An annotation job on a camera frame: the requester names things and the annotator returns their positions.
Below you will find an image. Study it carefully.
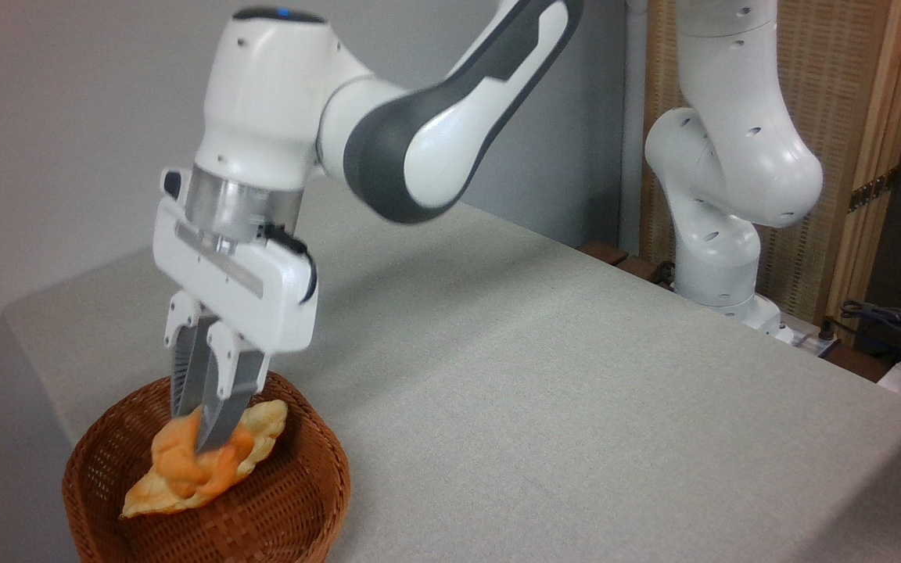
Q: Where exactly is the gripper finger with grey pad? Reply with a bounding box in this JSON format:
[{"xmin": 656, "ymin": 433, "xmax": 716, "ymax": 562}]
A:
[
  {"xmin": 196, "ymin": 320, "xmax": 271, "ymax": 455},
  {"xmin": 163, "ymin": 290, "xmax": 221, "ymax": 420}
]

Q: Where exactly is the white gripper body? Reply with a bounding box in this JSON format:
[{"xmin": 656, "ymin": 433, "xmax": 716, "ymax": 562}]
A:
[{"xmin": 153, "ymin": 167, "xmax": 319, "ymax": 353}]

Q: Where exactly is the metal screen hinge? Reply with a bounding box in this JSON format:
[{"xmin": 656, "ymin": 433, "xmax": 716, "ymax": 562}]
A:
[{"xmin": 847, "ymin": 167, "xmax": 899, "ymax": 213}]

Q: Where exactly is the orange knotted bread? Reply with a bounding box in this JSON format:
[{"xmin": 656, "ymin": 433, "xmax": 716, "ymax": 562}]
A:
[{"xmin": 150, "ymin": 408, "xmax": 257, "ymax": 502}]

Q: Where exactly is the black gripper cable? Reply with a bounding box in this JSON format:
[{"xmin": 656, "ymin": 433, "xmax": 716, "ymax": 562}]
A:
[{"xmin": 258, "ymin": 224, "xmax": 319, "ymax": 305}]

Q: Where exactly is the wooden rattan folding screen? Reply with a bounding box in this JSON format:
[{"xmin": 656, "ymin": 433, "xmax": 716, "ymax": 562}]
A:
[{"xmin": 638, "ymin": 0, "xmax": 901, "ymax": 339}]

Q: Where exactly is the brown wicker basket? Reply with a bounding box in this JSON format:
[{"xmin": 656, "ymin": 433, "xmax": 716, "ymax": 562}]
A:
[{"xmin": 62, "ymin": 371, "xmax": 352, "ymax": 563}]

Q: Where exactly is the pale croissant bread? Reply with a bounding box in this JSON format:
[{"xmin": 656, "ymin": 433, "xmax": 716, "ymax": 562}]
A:
[{"xmin": 120, "ymin": 400, "xmax": 289, "ymax": 519}]

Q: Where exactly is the black cable bundle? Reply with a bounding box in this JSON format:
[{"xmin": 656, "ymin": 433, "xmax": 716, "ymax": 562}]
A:
[{"xmin": 839, "ymin": 299, "xmax": 901, "ymax": 370}]

